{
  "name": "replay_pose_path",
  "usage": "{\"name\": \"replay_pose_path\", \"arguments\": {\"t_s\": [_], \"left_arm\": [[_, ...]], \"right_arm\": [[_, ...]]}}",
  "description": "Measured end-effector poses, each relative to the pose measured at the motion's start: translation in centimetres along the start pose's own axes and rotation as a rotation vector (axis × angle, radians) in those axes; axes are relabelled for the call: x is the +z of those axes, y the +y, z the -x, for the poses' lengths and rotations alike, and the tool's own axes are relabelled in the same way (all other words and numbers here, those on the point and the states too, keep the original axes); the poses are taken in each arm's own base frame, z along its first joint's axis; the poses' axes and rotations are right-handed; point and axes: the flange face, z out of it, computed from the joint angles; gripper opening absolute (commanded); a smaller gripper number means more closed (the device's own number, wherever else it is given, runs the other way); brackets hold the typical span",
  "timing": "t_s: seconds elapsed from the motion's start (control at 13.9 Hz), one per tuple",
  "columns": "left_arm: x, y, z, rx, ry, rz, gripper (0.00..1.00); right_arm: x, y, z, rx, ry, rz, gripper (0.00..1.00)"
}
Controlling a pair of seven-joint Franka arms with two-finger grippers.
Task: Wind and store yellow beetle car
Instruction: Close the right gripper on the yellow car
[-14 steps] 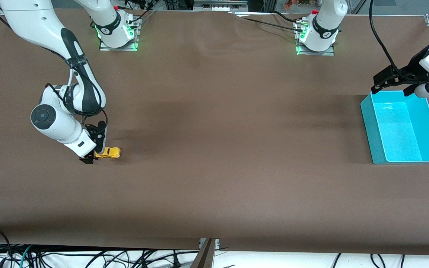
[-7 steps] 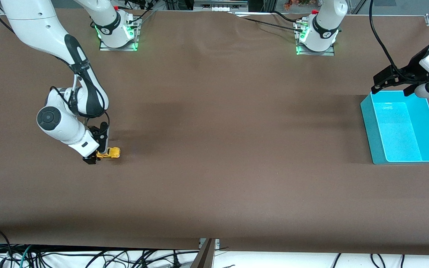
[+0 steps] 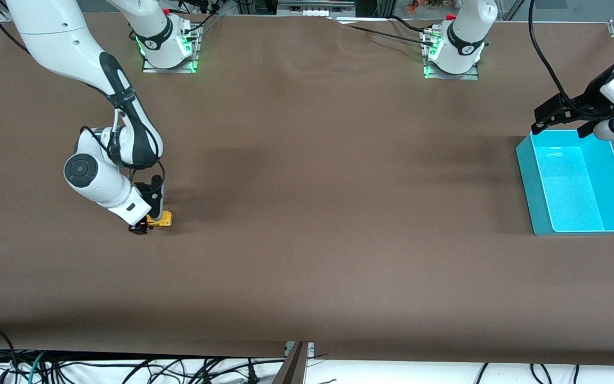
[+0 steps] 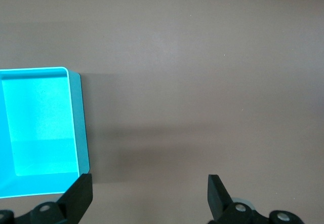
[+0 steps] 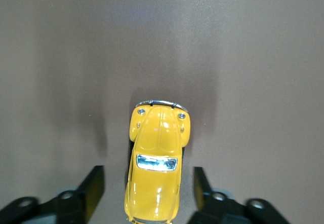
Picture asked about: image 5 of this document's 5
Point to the yellow beetle toy car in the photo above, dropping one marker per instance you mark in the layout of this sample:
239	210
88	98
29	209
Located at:
157	163

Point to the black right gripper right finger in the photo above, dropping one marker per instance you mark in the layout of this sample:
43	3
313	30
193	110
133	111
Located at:
217	203

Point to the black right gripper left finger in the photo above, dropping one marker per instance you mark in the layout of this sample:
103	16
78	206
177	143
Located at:
76	201

